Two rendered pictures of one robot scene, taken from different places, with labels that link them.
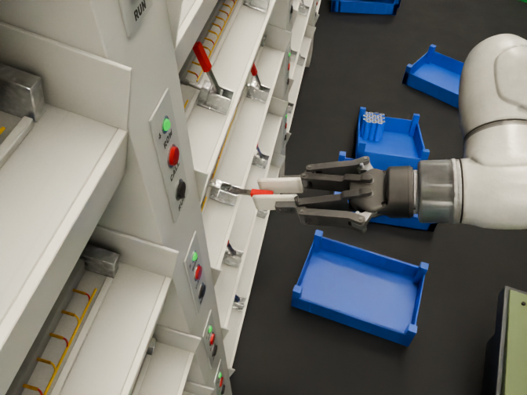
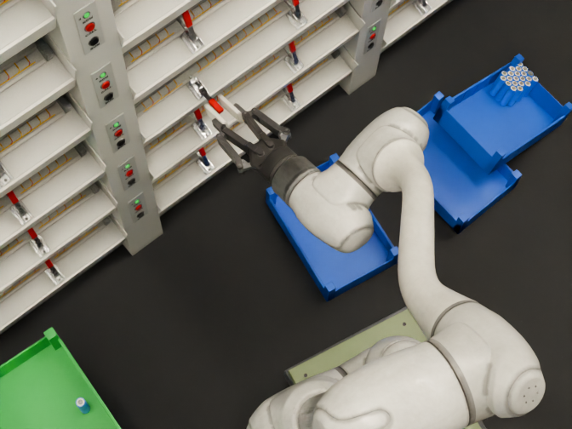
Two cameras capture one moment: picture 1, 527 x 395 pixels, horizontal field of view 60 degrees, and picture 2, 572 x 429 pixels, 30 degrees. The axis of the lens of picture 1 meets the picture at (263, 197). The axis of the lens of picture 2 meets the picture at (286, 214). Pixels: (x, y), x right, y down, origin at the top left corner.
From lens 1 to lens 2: 1.57 m
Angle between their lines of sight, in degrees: 25
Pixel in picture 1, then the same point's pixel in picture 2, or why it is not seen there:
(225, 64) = (225, 14)
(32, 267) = (19, 112)
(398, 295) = (362, 260)
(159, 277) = (86, 125)
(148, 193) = (82, 97)
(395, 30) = not seen: outside the picture
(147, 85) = (94, 64)
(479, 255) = (475, 284)
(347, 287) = not seen: hidden behind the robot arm
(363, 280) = not seen: hidden behind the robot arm
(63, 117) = (57, 63)
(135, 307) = (66, 132)
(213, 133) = (174, 62)
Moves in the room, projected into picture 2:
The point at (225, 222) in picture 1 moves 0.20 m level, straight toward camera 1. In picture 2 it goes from (183, 108) to (128, 185)
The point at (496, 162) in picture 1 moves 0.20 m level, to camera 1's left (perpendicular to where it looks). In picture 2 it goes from (317, 187) to (232, 125)
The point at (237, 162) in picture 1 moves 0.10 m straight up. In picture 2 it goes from (228, 69) to (227, 43)
